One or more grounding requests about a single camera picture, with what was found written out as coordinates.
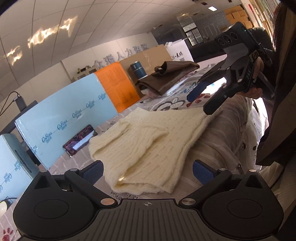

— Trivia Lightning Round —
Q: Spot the person's dark coat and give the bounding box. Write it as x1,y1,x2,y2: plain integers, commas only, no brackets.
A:
256,0,296,168

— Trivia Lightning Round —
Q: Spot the beige striped cloth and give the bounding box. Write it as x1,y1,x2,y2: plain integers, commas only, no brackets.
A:
183,94,287,200

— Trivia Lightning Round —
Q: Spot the dark blue thermos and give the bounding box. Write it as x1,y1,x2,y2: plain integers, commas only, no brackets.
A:
130,61,148,79

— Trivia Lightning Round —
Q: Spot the barred window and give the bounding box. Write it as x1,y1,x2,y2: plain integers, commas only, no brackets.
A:
181,25,204,46

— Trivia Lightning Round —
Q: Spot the black smartphone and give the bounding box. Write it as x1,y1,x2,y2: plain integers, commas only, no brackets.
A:
63,124,98,156

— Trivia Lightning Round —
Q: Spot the cream knitted sweater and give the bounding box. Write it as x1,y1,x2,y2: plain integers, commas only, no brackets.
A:
89,106,223,194

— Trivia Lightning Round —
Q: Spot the brown cardboard box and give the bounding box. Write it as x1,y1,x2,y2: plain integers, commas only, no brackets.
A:
119,44,174,98

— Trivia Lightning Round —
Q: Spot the brown folded garment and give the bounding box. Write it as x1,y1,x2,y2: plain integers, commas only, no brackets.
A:
135,61,200,97

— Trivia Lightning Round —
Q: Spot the large light blue foam board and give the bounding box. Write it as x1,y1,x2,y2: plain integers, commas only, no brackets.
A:
15,73,119,170

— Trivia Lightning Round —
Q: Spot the orange board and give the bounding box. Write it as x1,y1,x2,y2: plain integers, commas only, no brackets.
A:
94,61,141,114

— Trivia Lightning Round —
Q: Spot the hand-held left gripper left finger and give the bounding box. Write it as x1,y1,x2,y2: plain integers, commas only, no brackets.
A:
31,161,119,207

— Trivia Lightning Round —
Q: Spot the person's right hand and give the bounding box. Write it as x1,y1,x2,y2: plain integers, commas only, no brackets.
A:
240,56,265,100

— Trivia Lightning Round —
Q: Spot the small light blue foam board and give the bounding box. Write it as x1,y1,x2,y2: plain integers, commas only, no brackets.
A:
0,134,40,202

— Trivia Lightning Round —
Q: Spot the white printed box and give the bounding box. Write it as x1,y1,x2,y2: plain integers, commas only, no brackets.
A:
166,39,194,63

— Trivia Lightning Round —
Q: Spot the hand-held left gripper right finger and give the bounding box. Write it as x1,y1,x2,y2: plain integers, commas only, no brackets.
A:
179,159,271,206

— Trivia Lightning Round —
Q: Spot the black cable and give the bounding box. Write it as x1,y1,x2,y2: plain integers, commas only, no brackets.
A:
0,91,26,116

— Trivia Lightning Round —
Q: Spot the stack of cardboard boxes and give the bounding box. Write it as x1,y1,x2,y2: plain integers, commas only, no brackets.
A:
224,6,255,29

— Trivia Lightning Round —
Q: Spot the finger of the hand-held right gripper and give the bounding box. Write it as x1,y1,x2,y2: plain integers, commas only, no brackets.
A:
187,65,229,103
203,83,238,115

